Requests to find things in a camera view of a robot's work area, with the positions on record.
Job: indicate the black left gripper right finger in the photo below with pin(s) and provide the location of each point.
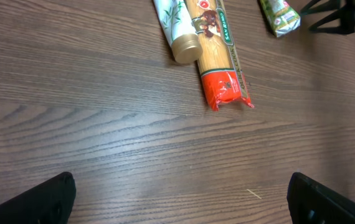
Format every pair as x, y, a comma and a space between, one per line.
311, 202

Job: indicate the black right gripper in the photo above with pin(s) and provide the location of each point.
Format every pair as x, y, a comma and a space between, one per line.
341, 21

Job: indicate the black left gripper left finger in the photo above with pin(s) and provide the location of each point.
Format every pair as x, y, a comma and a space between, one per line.
47, 203

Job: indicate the green tea drink carton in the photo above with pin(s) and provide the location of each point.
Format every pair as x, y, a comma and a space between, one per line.
281, 17

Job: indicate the San Remo spaghetti pack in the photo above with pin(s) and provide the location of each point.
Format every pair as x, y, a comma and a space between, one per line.
222, 77

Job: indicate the white bamboo tube bottle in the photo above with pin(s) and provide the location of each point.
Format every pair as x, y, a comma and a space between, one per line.
179, 30

